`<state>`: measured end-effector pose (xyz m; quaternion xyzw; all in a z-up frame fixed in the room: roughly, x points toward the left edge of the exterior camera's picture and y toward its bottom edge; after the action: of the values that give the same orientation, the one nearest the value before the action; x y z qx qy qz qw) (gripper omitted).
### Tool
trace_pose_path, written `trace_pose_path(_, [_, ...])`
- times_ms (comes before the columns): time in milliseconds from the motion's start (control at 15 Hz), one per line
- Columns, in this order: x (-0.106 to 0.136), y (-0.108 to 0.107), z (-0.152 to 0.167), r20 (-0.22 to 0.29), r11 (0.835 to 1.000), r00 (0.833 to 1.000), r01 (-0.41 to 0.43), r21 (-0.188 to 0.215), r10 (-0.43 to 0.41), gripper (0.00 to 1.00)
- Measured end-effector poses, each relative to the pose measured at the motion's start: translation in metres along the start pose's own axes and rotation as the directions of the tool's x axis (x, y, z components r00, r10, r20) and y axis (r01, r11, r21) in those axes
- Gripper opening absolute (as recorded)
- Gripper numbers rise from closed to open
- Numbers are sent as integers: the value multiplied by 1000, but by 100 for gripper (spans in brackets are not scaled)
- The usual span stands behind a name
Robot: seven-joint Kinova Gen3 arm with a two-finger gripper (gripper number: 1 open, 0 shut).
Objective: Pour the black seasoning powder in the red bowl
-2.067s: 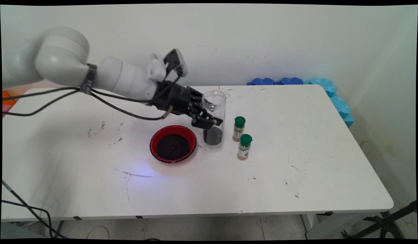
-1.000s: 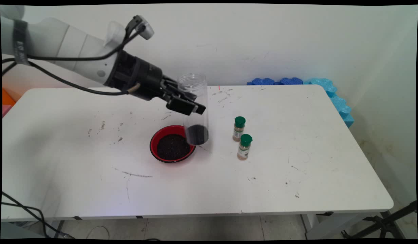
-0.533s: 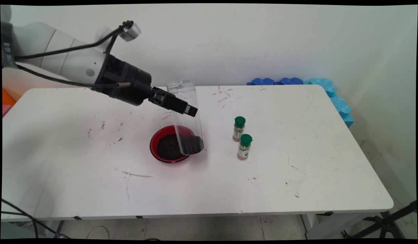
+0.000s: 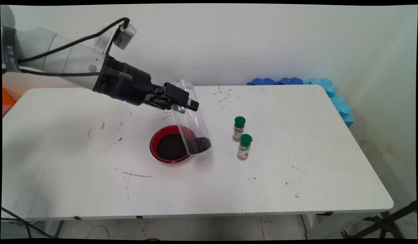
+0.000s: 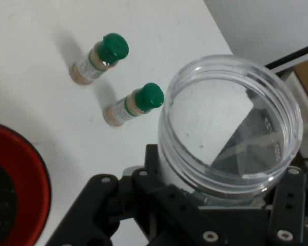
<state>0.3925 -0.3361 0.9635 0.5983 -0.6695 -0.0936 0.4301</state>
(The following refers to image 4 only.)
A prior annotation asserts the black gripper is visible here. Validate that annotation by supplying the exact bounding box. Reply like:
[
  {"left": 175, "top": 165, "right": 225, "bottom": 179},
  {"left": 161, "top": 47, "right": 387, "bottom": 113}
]
[{"left": 92, "top": 54, "right": 200, "bottom": 112}]

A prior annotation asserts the clear plastic jar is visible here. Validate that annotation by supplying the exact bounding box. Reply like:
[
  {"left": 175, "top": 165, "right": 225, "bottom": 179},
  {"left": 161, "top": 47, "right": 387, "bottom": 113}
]
[{"left": 171, "top": 78, "right": 212, "bottom": 155}]

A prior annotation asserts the black seeds heap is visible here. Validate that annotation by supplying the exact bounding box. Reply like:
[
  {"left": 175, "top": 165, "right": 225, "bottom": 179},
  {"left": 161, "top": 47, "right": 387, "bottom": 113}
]
[
  {"left": 156, "top": 134, "right": 191, "bottom": 160},
  {"left": 186, "top": 137, "right": 212, "bottom": 155}
]

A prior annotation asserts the red bowl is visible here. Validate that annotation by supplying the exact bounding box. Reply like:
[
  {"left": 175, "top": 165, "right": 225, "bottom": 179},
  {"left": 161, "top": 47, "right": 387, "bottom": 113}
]
[{"left": 150, "top": 125, "right": 196, "bottom": 164}]

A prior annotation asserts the green-capped spice bottle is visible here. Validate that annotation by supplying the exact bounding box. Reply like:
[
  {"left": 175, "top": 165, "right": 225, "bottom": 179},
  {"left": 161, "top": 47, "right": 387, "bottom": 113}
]
[
  {"left": 232, "top": 116, "right": 246, "bottom": 142},
  {"left": 237, "top": 134, "right": 253, "bottom": 161}
]

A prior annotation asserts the cyan foam mat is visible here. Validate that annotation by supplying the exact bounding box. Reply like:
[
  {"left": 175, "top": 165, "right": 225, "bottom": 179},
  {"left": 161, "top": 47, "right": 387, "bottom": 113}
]
[{"left": 304, "top": 78, "right": 355, "bottom": 128}]

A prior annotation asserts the orange foam block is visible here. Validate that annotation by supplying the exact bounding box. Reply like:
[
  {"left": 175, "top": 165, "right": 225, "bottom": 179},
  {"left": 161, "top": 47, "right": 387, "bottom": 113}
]
[{"left": 2, "top": 89, "right": 17, "bottom": 106}]

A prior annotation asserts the black tripod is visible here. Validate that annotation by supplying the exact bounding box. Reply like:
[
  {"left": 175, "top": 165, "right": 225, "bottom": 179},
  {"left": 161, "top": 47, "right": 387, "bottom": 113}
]
[{"left": 341, "top": 200, "right": 417, "bottom": 239}]

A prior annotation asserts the black brown-tipped gripper cable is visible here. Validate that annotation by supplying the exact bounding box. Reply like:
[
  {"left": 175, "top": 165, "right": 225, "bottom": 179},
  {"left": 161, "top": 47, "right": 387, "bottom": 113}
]
[{"left": 2, "top": 66, "right": 133, "bottom": 82}]

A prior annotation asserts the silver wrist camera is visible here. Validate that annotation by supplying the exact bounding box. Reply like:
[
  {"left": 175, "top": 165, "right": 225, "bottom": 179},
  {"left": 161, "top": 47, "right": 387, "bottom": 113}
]
[{"left": 113, "top": 23, "right": 137, "bottom": 50}]

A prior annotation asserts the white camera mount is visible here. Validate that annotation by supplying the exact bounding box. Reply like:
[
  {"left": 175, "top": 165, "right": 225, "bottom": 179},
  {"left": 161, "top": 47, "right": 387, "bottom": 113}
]
[{"left": 94, "top": 29, "right": 114, "bottom": 54}]

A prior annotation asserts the black camera cable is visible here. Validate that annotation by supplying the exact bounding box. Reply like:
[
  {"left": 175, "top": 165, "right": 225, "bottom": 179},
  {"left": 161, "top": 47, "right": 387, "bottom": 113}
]
[{"left": 16, "top": 17, "right": 131, "bottom": 65}]

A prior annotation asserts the thin grey floor cable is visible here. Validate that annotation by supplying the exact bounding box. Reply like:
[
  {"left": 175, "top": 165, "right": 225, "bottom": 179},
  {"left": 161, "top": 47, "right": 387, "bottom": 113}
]
[{"left": 87, "top": 225, "right": 110, "bottom": 239}]

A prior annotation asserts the grey lettered cable strap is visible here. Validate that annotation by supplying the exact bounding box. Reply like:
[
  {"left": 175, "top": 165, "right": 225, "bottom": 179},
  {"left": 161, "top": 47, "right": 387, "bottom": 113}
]
[{"left": 2, "top": 26, "right": 18, "bottom": 73}]

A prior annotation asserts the black hanging cable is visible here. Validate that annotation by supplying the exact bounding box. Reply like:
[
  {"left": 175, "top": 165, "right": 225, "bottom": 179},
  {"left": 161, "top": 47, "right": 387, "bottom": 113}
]
[{"left": 1, "top": 206, "right": 54, "bottom": 238}]

